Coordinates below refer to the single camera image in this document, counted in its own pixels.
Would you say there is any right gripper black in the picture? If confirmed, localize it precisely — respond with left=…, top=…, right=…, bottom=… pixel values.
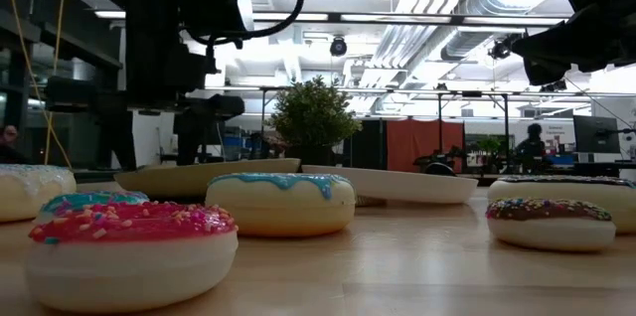
left=511, top=0, right=636, bottom=87

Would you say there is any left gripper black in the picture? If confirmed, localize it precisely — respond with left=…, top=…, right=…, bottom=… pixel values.
left=46, top=7, right=245, bottom=172

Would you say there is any small teal sprinkled donut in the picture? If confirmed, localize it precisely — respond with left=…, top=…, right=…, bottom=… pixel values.
left=35, top=190, right=150, bottom=226

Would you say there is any small pink sprinkled donut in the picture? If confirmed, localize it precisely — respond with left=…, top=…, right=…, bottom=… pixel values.
left=25, top=200, right=240, bottom=314

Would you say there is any large white glazed donut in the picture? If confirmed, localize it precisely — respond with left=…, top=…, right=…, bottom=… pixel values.
left=0, top=163, right=79, bottom=224

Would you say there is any large blue glazed donut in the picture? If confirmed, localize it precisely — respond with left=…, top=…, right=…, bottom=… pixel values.
left=204, top=172, right=358, bottom=238

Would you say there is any small chocolate sprinkled donut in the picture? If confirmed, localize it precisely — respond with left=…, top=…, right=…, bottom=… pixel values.
left=485, top=197, right=618, bottom=253

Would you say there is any beige round plate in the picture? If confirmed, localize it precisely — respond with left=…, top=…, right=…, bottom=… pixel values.
left=112, top=157, right=303, bottom=199

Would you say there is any black ceiling spotlight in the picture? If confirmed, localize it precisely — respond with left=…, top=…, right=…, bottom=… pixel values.
left=488, top=32, right=523, bottom=62

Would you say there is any white sign board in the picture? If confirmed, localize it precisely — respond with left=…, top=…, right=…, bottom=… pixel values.
left=513, top=119, right=577, bottom=156

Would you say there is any dark computer monitor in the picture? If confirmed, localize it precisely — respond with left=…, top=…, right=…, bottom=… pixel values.
left=572, top=114, right=622, bottom=155

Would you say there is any person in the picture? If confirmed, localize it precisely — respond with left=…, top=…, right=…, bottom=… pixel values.
left=0, top=124, right=26, bottom=165
left=514, top=122, right=551, bottom=174

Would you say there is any small background green plant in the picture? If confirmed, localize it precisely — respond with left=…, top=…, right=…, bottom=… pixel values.
left=471, top=135, right=506, bottom=171

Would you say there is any large chocolate glazed donut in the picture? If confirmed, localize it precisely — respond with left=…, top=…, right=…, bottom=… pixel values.
left=486, top=174, right=636, bottom=236

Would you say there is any green potted plant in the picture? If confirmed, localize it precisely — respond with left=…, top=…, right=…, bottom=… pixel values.
left=264, top=75, right=364, bottom=168

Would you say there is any orange curtain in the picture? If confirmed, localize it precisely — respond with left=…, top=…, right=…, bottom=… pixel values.
left=386, top=118, right=466, bottom=174

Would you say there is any white round plate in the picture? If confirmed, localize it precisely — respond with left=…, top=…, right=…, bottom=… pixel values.
left=300, top=164, right=479, bottom=206

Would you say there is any black partition panel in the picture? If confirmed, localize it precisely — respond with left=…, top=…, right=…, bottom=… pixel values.
left=350, top=118, right=388, bottom=168

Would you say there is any black metal table frame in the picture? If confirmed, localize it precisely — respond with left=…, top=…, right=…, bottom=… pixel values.
left=73, top=167, right=636, bottom=183

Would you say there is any black background metal frame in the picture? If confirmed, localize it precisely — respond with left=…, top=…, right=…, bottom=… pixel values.
left=258, top=85, right=513, bottom=168

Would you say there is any yellow hanging cable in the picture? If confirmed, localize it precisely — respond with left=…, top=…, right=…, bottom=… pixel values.
left=1, top=0, right=75, bottom=169
left=43, top=0, right=69, bottom=166

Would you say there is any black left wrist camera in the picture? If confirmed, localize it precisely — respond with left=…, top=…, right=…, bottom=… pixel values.
left=181, top=0, right=255, bottom=45

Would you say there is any black ceiling rail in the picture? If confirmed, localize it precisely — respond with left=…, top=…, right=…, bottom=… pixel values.
left=93, top=9, right=570, bottom=28

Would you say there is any black left camera cable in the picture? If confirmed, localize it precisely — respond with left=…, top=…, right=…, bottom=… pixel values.
left=191, top=0, right=305, bottom=48

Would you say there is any black hanging ceiling camera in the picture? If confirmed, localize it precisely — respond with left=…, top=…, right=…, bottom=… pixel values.
left=329, top=36, right=349, bottom=58

